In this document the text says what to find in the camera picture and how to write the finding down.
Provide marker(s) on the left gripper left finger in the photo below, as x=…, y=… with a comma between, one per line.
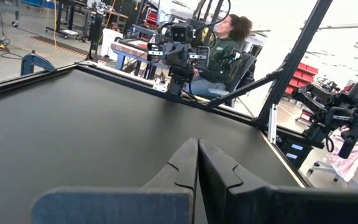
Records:
x=120, y=205

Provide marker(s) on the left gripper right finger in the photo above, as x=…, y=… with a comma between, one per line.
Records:
x=275, y=208

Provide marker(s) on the neighbouring black robot arm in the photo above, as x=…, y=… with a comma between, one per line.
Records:
x=337, y=115

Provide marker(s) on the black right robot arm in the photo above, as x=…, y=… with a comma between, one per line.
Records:
x=180, y=81

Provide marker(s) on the person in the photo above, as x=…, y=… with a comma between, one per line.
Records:
x=225, y=53

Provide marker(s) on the wooden workbench with blue legs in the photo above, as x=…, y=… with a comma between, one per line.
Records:
x=132, y=51

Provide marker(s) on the black labelled box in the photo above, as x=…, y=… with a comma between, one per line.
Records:
x=294, y=151

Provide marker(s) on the black office chair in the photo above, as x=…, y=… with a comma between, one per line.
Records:
x=244, y=74

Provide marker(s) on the white bin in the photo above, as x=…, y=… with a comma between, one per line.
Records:
x=109, y=42

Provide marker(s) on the dark table mat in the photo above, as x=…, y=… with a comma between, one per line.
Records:
x=89, y=124

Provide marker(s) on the pink cloth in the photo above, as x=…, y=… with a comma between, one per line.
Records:
x=350, y=158

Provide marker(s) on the red storage bins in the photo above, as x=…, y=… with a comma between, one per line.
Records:
x=303, y=77

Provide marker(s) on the dark C-clamp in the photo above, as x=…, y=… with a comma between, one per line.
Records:
x=26, y=63

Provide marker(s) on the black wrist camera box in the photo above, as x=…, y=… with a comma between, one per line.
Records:
x=180, y=32

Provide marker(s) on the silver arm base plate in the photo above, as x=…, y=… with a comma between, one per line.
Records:
x=160, y=85

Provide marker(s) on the silver bracket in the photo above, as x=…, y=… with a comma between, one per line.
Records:
x=272, y=123

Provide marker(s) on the black aluminium table frame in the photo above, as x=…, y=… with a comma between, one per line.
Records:
x=294, y=56

